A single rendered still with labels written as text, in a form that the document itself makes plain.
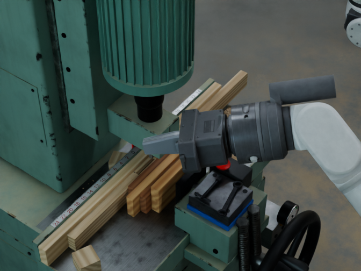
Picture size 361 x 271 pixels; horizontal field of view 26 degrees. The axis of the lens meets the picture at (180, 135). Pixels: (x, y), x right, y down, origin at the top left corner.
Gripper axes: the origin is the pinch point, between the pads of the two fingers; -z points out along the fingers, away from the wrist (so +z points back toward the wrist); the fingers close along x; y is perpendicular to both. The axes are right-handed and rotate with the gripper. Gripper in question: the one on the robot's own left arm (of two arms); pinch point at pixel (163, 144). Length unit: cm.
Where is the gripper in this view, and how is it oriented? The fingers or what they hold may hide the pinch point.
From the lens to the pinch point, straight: 117.8
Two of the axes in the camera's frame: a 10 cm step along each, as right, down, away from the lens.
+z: 9.8, -1.3, -1.6
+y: -2.0, -8.2, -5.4
